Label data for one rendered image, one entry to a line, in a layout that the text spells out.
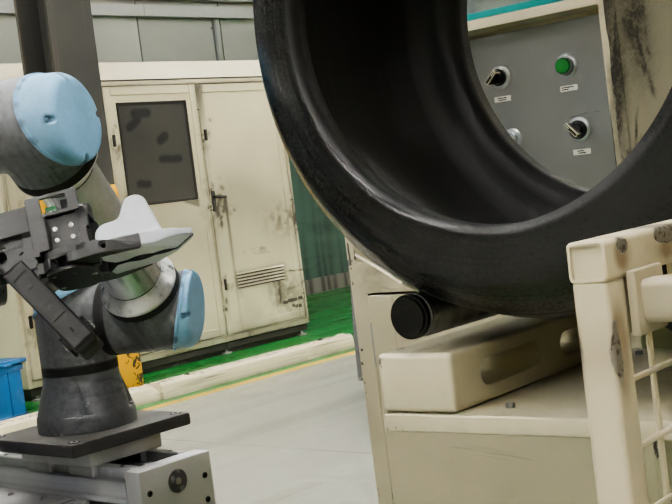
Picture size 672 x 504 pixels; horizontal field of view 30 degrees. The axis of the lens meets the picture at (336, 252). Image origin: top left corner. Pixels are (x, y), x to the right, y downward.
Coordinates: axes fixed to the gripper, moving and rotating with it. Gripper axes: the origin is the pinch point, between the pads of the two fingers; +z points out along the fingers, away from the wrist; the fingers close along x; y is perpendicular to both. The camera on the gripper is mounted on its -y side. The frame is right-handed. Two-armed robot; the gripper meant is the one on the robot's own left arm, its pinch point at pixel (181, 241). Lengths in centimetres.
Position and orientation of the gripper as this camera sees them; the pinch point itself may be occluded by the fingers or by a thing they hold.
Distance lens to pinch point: 125.3
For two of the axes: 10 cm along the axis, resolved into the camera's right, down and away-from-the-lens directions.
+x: 0.6, 2.8, 9.6
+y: -2.5, -9.2, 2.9
